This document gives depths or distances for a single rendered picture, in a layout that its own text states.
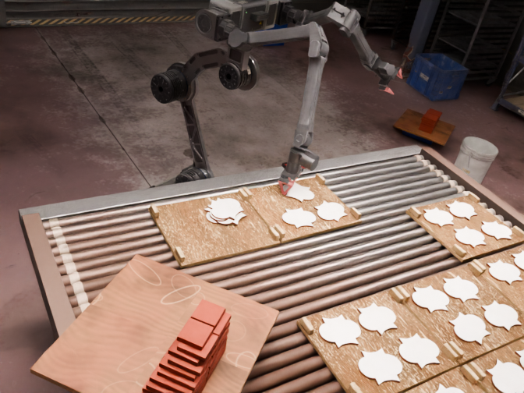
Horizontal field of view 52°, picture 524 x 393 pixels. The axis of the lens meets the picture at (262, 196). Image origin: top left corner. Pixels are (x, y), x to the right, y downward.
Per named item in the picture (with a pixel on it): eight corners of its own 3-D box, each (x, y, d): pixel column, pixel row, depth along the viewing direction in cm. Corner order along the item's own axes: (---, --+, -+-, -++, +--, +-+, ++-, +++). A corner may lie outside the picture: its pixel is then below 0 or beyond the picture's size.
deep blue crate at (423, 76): (404, 82, 636) (414, 52, 615) (430, 81, 654) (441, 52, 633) (431, 101, 602) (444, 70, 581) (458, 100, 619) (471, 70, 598)
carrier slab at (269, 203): (239, 193, 232) (240, 190, 231) (315, 178, 252) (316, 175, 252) (281, 244, 209) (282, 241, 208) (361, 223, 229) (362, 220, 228)
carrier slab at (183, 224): (148, 210, 212) (148, 207, 211) (239, 194, 232) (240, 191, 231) (181, 268, 189) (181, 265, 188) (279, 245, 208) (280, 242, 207)
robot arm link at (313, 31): (331, 23, 224) (321, 17, 215) (330, 56, 225) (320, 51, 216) (239, 35, 246) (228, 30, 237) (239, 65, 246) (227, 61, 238)
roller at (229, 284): (75, 326, 167) (74, 315, 164) (486, 214, 261) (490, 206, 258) (79, 338, 164) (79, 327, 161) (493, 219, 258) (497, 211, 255)
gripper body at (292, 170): (301, 171, 237) (305, 157, 233) (294, 182, 229) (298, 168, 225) (288, 166, 238) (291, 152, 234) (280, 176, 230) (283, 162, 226)
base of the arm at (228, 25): (225, 37, 251) (228, 12, 244) (238, 44, 248) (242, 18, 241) (213, 40, 245) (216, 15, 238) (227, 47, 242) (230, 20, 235)
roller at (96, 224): (44, 232, 197) (44, 227, 193) (423, 161, 291) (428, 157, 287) (47, 244, 195) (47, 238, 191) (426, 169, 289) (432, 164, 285)
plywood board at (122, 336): (30, 373, 135) (30, 368, 134) (136, 257, 175) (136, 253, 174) (209, 458, 125) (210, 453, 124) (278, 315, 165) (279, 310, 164)
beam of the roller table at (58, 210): (19, 221, 204) (17, 208, 201) (413, 153, 305) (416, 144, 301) (23, 235, 199) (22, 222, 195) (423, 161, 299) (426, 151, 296)
